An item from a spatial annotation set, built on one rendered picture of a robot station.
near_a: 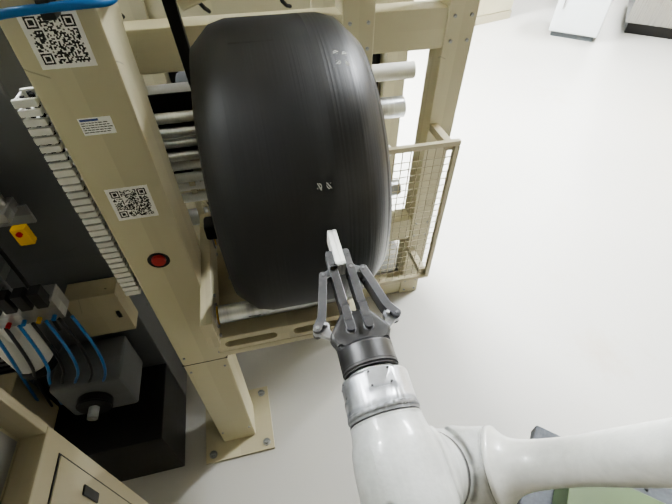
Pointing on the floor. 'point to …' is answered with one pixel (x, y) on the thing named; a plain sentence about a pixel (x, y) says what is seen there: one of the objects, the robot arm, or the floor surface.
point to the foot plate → (261, 441)
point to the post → (125, 175)
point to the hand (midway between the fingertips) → (336, 251)
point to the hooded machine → (579, 18)
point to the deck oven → (649, 18)
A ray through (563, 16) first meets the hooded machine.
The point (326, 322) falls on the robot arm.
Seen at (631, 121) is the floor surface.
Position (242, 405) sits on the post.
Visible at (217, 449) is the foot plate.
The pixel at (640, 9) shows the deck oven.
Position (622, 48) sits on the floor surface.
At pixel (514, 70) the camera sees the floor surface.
